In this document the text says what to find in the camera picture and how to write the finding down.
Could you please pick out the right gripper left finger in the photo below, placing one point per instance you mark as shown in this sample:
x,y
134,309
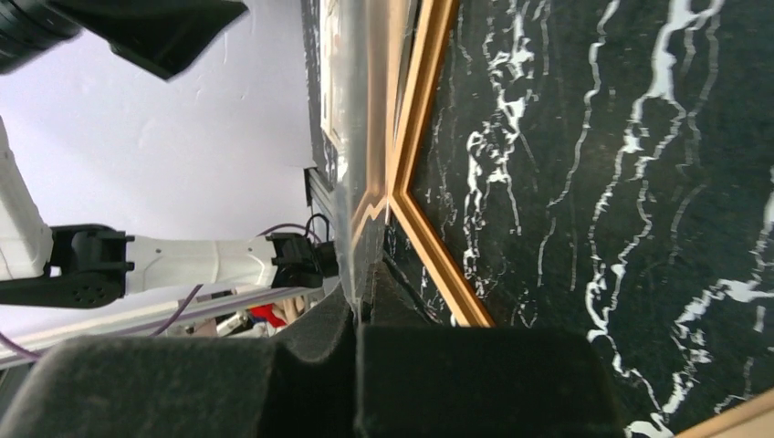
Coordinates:
x,y
297,383

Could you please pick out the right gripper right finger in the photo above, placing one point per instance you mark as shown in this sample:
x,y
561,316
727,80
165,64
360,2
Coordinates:
x,y
481,382

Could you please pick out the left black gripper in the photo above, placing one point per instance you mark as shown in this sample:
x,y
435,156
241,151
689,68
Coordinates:
x,y
162,37

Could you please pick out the transparent acrylic sheet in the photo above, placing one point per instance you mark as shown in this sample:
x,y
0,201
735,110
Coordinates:
x,y
365,48

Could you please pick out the orange wooden picture frame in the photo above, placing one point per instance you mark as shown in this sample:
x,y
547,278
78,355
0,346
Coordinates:
x,y
605,168

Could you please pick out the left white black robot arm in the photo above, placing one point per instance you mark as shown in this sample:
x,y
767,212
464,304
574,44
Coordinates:
x,y
93,265

